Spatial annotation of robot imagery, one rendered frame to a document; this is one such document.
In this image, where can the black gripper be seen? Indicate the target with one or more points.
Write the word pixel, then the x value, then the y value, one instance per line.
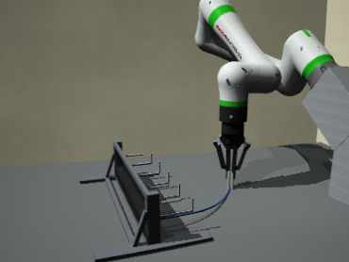
pixel 232 137

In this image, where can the black patch panel rack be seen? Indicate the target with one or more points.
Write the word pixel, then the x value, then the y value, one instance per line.
pixel 150 216

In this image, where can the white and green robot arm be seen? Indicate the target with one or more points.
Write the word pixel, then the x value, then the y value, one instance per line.
pixel 236 79

